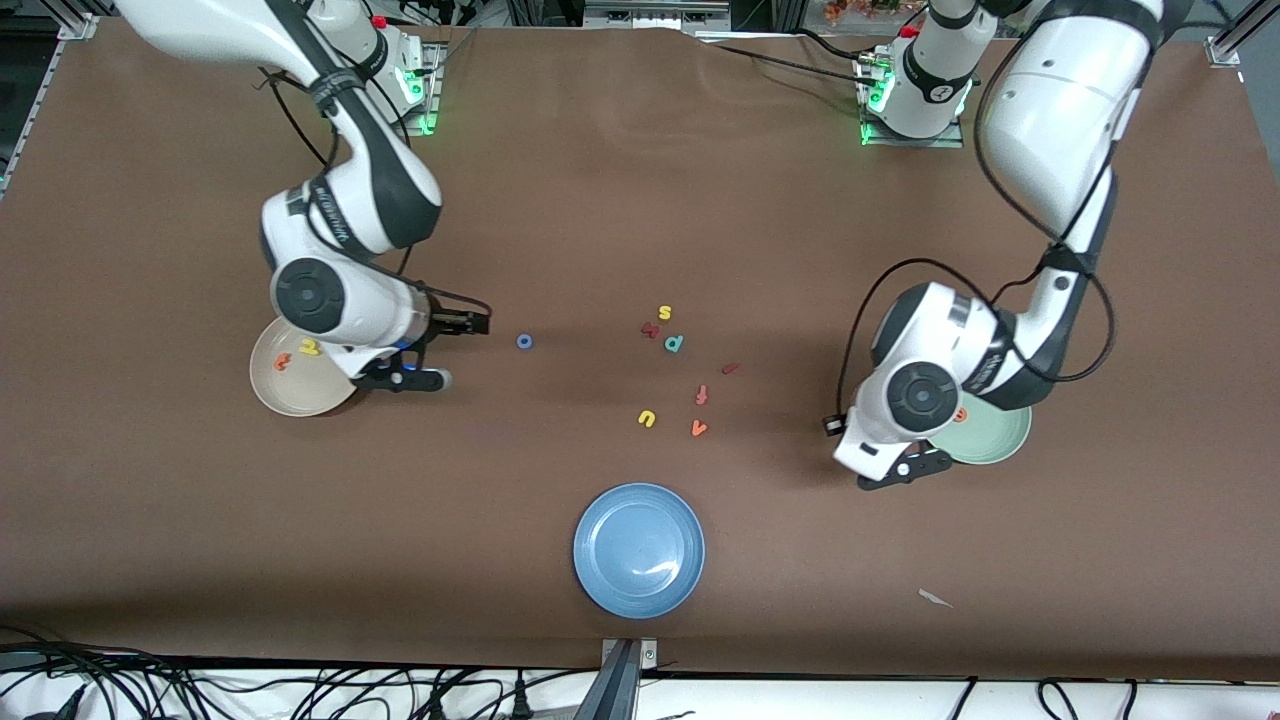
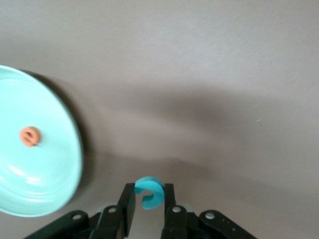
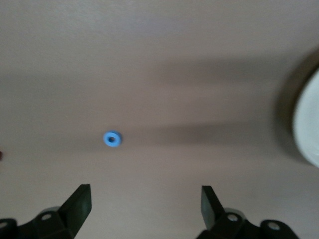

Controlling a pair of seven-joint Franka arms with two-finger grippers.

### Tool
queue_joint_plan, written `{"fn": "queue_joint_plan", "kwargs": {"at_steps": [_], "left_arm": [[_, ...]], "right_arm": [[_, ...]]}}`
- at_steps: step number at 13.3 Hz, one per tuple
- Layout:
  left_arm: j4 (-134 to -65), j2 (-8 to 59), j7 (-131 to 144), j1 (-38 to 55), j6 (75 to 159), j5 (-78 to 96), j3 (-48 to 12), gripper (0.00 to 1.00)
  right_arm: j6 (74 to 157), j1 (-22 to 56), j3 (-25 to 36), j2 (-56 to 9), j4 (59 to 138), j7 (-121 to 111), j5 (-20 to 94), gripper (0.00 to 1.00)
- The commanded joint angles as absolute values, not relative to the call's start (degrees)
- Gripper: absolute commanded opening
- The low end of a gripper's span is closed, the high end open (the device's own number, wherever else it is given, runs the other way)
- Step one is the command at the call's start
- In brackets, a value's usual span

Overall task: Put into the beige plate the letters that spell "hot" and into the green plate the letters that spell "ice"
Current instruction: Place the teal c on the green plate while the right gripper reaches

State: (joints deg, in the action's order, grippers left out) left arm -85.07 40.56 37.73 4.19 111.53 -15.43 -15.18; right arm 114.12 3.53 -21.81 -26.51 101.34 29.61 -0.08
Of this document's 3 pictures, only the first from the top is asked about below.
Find beige brown plate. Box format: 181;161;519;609
249;318;361;418

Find pale green plate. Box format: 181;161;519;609
925;392;1033;467

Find large table cover sheet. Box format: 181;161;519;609
0;18;1280;683

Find blue plate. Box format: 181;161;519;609
573;483;706;620

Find grey metal box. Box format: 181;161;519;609
583;0;732;29

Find orange flower decoration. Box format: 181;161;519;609
823;0;929;25

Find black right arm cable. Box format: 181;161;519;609
255;70;493;311

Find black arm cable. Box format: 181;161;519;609
255;70;493;311
838;0;1161;431

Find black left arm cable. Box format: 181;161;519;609
838;0;1161;431

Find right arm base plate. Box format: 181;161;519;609
380;42;442;137

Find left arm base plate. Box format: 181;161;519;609
858;55;966;149

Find looped black floor cable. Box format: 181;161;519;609
1038;678;1141;720

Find short aluminium profile bracket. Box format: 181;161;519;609
575;637;661;720

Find black base power cable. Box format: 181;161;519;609
697;28;883;91

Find aluminium frame corner profile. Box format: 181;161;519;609
40;0;113;41
1205;0;1280;67

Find tangled black floor cables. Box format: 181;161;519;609
0;625;571;720

